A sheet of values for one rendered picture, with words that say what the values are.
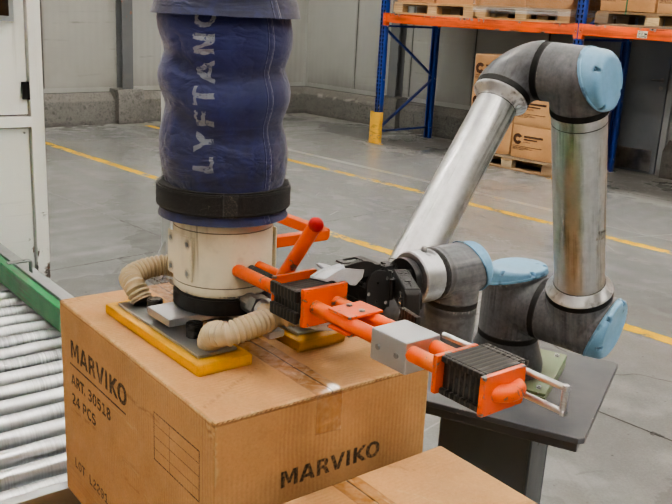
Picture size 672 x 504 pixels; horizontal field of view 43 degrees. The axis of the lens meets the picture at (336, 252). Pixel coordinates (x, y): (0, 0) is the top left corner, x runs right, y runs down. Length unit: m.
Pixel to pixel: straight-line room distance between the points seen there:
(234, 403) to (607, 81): 0.93
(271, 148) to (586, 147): 0.67
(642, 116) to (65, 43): 7.05
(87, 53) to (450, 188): 10.27
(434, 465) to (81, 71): 10.59
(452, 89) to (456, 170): 10.26
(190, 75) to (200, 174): 0.15
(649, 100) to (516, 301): 8.36
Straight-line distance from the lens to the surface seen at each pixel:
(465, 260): 1.45
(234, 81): 1.34
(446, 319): 1.48
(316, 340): 1.44
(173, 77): 1.37
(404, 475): 1.35
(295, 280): 1.32
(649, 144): 10.35
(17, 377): 2.68
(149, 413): 1.39
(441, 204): 1.62
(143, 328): 1.48
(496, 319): 2.10
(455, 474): 1.36
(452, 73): 11.91
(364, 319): 1.21
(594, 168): 1.79
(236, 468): 1.25
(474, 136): 1.68
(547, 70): 1.72
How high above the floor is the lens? 1.62
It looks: 16 degrees down
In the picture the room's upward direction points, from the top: 3 degrees clockwise
